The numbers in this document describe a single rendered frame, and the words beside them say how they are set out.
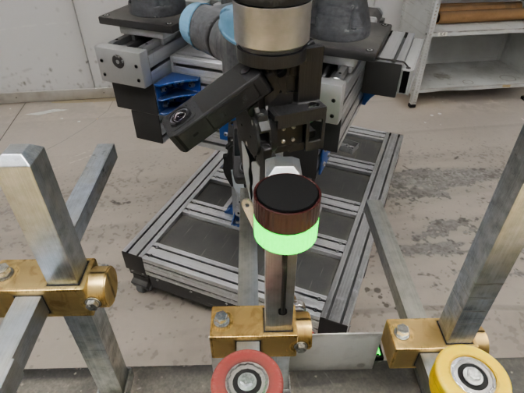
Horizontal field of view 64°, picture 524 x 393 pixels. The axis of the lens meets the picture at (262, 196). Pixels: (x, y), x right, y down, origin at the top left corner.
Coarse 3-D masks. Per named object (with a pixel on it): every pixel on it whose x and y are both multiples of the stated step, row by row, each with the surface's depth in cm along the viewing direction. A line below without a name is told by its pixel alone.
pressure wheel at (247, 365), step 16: (240, 352) 49; (256, 352) 49; (224, 368) 47; (240, 368) 47; (256, 368) 47; (272, 368) 47; (224, 384) 46; (240, 384) 46; (256, 384) 46; (272, 384) 46
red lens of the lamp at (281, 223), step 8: (304, 176) 39; (320, 192) 37; (256, 200) 36; (320, 200) 37; (256, 208) 37; (264, 208) 35; (312, 208) 35; (256, 216) 37; (264, 216) 36; (272, 216) 35; (280, 216) 35; (288, 216) 35; (296, 216) 35; (304, 216) 35; (312, 216) 36; (264, 224) 36; (272, 224) 36; (280, 224) 36; (288, 224) 35; (296, 224) 36; (304, 224) 36; (312, 224) 37; (280, 232) 36; (288, 232) 36; (296, 232) 36
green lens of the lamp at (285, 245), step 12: (264, 228) 37; (312, 228) 37; (264, 240) 38; (276, 240) 37; (288, 240) 37; (300, 240) 37; (312, 240) 38; (276, 252) 38; (288, 252) 38; (300, 252) 38
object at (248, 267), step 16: (240, 192) 80; (240, 208) 76; (240, 224) 73; (240, 240) 70; (256, 240) 70; (240, 256) 67; (256, 256) 67; (240, 272) 64; (256, 272) 64; (240, 288) 62; (256, 288) 62; (240, 304) 60; (256, 304) 60
